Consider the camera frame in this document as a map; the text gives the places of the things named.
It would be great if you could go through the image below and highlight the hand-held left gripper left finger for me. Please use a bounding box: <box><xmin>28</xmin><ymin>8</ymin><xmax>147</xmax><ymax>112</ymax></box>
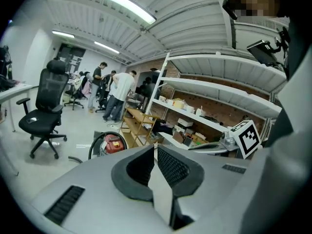
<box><xmin>111</xmin><ymin>144</ymin><xmax>156</xmax><ymax>202</ymax></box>

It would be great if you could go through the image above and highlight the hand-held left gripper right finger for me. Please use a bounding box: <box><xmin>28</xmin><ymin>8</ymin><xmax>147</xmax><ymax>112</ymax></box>
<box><xmin>157</xmin><ymin>144</ymin><xmax>205</xmax><ymax>200</ymax></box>

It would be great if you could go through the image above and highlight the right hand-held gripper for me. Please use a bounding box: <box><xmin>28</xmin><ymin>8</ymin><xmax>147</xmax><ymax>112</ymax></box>
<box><xmin>220</xmin><ymin>120</ymin><xmax>263</xmax><ymax>160</ymax></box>

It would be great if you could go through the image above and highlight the black vacuum hose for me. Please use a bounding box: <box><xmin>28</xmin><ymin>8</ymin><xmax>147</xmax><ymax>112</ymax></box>
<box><xmin>68</xmin><ymin>130</ymin><xmax>117</xmax><ymax>164</ymax></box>

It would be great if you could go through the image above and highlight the red and teal vacuum cleaner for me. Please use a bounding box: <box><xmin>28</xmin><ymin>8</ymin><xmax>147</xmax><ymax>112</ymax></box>
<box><xmin>98</xmin><ymin>133</ymin><xmax>128</xmax><ymax>157</ymax></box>

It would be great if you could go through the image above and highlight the brown box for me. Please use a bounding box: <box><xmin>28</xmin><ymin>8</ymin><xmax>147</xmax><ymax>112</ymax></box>
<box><xmin>172</xmin><ymin>130</ymin><xmax>186</xmax><ymax>144</ymax></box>

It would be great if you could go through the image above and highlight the white storage box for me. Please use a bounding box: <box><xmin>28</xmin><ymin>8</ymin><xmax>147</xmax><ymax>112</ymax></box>
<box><xmin>177</xmin><ymin>117</ymin><xmax>195</xmax><ymax>128</ymax></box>

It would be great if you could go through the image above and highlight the white metal shelving rack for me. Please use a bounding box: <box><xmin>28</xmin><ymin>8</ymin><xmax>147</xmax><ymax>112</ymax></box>
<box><xmin>145</xmin><ymin>52</ymin><xmax>283</xmax><ymax>156</ymax></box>

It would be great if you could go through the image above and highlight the wooden shelf cart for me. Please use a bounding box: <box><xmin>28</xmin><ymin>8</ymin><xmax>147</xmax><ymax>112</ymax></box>
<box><xmin>120</xmin><ymin>107</ymin><xmax>158</xmax><ymax>149</ymax></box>

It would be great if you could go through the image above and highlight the cream round box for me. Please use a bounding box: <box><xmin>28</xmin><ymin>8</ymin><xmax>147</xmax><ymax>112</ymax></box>
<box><xmin>172</xmin><ymin>98</ymin><xmax>188</xmax><ymax>111</ymax></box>

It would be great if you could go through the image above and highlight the black chest-mounted device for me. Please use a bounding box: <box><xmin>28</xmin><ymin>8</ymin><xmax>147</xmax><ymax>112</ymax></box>
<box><xmin>246</xmin><ymin>27</ymin><xmax>291</xmax><ymax>68</ymax></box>

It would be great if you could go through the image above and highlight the office chair with pink clothes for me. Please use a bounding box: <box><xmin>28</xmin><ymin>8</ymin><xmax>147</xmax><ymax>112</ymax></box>
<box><xmin>63</xmin><ymin>80</ymin><xmax>85</xmax><ymax>111</ymax></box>

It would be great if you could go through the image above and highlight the person's torso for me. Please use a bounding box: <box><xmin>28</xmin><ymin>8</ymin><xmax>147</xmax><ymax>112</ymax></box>
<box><xmin>264</xmin><ymin>0</ymin><xmax>312</xmax><ymax>148</ymax></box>

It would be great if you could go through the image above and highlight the black mesh office chair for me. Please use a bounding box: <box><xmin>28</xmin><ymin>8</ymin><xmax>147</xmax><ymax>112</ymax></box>
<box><xmin>16</xmin><ymin>59</ymin><xmax>71</xmax><ymax>159</ymax></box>

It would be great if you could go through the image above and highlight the white rectangular desk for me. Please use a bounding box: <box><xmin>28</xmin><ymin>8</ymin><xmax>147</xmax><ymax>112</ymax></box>
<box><xmin>0</xmin><ymin>83</ymin><xmax>34</xmax><ymax>176</ymax></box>

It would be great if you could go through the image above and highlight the black bag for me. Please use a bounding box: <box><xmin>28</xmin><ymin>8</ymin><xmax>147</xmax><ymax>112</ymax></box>
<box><xmin>0</xmin><ymin>74</ymin><xmax>18</xmax><ymax>92</ymax></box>

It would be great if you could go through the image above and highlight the black hanging jacket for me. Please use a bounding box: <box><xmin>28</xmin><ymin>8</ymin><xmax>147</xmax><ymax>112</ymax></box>
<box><xmin>0</xmin><ymin>45</ymin><xmax>13</xmax><ymax>80</ymax></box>

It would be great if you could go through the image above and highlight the set of ceiling tube lights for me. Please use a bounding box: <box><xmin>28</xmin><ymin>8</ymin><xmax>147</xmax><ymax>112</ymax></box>
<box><xmin>51</xmin><ymin>0</ymin><xmax>156</xmax><ymax>55</ymax></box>

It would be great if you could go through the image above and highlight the black head-worn camera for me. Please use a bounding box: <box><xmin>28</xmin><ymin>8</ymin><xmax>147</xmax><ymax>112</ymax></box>
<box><xmin>222</xmin><ymin>0</ymin><xmax>238</xmax><ymax>21</ymax></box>

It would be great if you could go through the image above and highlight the black wall board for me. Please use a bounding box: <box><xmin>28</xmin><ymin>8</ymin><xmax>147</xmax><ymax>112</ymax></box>
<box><xmin>56</xmin><ymin>42</ymin><xmax>86</xmax><ymax>70</ymax></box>

